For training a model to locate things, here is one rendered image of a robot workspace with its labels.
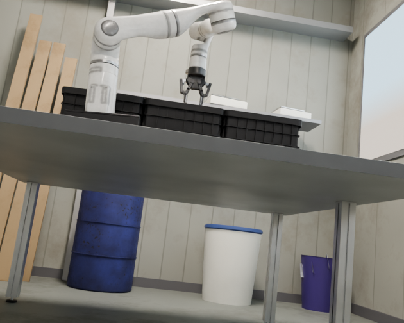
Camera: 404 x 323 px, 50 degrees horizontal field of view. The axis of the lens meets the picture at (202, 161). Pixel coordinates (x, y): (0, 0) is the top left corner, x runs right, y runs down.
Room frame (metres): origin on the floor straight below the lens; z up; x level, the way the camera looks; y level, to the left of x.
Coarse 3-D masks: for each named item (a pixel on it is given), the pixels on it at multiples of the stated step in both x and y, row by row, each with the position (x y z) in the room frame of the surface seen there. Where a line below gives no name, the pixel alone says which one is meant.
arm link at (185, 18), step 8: (224, 0) 1.42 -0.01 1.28; (184, 8) 1.38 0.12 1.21; (192, 8) 1.38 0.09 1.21; (200, 8) 1.38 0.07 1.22; (208, 8) 1.39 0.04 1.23; (216, 8) 1.40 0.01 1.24; (224, 8) 1.40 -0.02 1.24; (232, 8) 1.42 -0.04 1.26; (176, 16) 1.35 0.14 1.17; (184, 16) 1.36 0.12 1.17; (192, 16) 1.38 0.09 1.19; (200, 16) 1.41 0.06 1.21; (216, 16) 1.42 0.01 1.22; (224, 16) 1.41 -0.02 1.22; (232, 16) 1.42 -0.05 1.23; (176, 24) 1.36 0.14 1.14; (184, 24) 1.37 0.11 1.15
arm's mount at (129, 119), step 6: (66, 114) 1.25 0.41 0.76; (72, 114) 1.26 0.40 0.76; (78, 114) 1.26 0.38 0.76; (84, 114) 1.26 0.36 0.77; (90, 114) 1.26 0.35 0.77; (96, 114) 1.26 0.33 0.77; (102, 114) 1.27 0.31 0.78; (108, 114) 1.27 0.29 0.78; (114, 114) 1.27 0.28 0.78; (120, 114) 1.27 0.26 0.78; (108, 120) 1.27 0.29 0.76; (114, 120) 1.27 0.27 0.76; (120, 120) 1.27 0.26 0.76; (126, 120) 1.27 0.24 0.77; (132, 120) 1.28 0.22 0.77; (138, 120) 1.28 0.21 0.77
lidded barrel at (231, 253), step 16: (208, 224) 3.52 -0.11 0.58; (208, 240) 3.51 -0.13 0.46; (224, 240) 3.41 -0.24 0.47; (240, 240) 3.40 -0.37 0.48; (256, 240) 3.48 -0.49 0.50; (208, 256) 3.50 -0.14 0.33; (224, 256) 3.41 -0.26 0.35; (240, 256) 3.41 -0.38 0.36; (256, 256) 3.51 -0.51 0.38; (208, 272) 3.50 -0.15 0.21; (224, 272) 3.42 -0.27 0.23; (240, 272) 3.42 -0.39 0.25; (208, 288) 3.49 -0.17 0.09; (224, 288) 3.42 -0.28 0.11; (240, 288) 3.44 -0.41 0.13; (240, 304) 3.45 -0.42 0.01
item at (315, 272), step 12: (300, 264) 3.78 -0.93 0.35; (312, 264) 3.65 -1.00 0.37; (324, 264) 3.62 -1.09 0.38; (312, 276) 3.66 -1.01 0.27; (324, 276) 3.62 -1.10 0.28; (312, 288) 3.66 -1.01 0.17; (324, 288) 3.63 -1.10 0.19; (312, 300) 3.67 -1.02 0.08; (324, 300) 3.64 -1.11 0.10; (324, 312) 3.65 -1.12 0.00
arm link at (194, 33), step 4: (192, 24) 1.72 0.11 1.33; (196, 24) 1.69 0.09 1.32; (192, 28) 1.71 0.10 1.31; (196, 28) 1.68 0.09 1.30; (192, 32) 1.71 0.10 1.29; (196, 32) 1.68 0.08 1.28; (192, 36) 1.72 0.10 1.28; (196, 36) 1.70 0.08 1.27; (200, 36) 1.68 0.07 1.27; (200, 40) 1.75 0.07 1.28
